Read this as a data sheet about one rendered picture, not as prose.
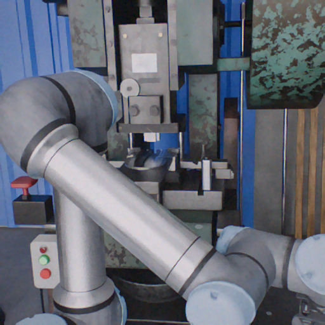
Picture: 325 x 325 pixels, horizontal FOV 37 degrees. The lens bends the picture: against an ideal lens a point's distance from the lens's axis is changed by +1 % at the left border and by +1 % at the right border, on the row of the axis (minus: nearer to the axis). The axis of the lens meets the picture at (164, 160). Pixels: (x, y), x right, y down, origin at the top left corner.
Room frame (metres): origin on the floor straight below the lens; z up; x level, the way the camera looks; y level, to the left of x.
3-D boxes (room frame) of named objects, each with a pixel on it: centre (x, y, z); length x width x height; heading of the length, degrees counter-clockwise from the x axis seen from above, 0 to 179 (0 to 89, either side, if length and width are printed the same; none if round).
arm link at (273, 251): (0.65, -0.13, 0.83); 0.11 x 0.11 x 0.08; 62
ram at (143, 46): (1.44, 0.04, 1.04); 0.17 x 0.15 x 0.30; 171
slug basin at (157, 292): (1.49, 0.03, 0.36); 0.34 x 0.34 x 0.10
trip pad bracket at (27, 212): (1.31, 0.38, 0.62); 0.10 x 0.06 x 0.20; 81
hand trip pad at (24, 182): (1.31, 0.39, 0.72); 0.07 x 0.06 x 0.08; 171
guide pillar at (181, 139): (1.53, -0.06, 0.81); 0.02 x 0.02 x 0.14; 81
